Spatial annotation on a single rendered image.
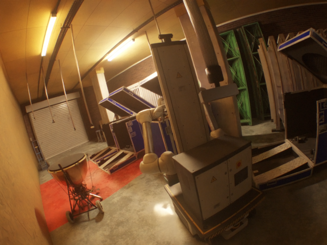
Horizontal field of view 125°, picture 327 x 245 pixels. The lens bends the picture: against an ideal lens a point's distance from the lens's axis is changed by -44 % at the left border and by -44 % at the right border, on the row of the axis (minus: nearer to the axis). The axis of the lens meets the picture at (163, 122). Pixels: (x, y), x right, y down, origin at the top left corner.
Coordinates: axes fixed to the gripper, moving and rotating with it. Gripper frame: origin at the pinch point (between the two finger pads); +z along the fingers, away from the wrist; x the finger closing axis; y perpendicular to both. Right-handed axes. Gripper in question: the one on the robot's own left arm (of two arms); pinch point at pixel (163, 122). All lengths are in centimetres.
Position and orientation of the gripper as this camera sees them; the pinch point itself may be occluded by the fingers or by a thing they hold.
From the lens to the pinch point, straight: 232.3
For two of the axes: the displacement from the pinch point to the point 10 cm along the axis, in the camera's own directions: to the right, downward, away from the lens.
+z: 1.1, 9.9, 1.0
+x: 4.7, 0.3, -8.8
